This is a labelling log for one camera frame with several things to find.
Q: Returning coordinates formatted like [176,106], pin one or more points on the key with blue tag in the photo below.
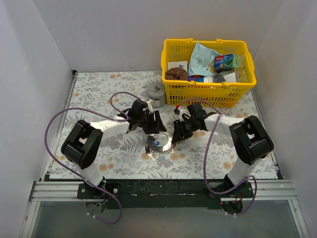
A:
[154,142]

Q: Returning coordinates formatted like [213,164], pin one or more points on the light blue chips bag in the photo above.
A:
[201,61]

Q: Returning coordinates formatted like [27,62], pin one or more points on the white blue bottle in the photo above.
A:
[217,78]

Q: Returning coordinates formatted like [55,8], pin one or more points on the green sponge pack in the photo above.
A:
[226,62]

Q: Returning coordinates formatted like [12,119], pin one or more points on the metal disc with keyrings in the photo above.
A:
[165,139]

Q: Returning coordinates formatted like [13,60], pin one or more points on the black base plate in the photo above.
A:
[158,193]

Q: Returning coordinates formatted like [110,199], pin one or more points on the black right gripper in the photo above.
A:
[184,127]

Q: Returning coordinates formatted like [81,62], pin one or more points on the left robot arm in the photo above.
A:
[83,142]

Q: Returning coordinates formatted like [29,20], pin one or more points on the grey paper-wrapped roll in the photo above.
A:
[156,93]

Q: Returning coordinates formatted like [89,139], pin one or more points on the floral tablecloth mat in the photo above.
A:
[99,94]

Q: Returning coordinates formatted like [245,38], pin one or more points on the brown round scrunchie item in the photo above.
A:
[176,74]

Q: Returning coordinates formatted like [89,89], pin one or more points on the white small box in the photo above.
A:
[178,64]

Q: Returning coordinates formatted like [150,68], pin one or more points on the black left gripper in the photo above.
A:
[150,123]

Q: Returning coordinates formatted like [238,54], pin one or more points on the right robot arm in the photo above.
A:
[250,139]

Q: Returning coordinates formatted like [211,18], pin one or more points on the yellow plastic basket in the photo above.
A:
[199,83]

